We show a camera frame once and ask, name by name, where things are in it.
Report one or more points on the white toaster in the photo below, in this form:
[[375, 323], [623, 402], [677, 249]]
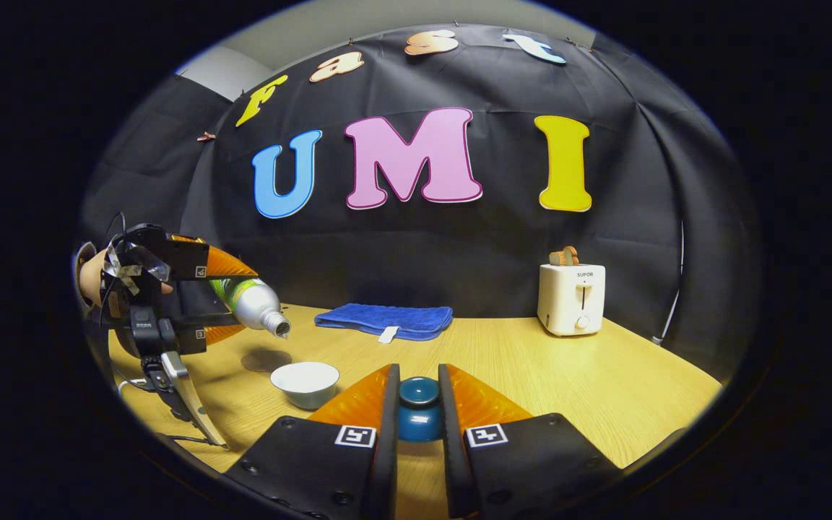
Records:
[[568, 303]]

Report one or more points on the teal teacup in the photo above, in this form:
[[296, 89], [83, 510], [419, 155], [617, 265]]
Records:
[[305, 393]]

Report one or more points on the round brown coaster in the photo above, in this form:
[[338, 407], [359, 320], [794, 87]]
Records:
[[264, 360]]

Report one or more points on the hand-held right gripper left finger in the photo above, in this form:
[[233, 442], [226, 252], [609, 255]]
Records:
[[387, 462]]

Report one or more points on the black backdrop cloth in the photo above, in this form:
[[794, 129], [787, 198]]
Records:
[[459, 253]]

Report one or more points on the green label silver water bottle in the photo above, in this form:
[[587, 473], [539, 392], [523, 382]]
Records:
[[257, 303]]

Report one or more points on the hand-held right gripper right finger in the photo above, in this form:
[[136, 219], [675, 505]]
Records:
[[452, 469]]

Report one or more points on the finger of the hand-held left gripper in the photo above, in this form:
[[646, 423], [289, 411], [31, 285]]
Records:
[[185, 256], [191, 338]]

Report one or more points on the blue towel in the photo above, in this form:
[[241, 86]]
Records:
[[387, 318]]

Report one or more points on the bread slice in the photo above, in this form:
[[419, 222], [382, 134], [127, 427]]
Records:
[[564, 257]]

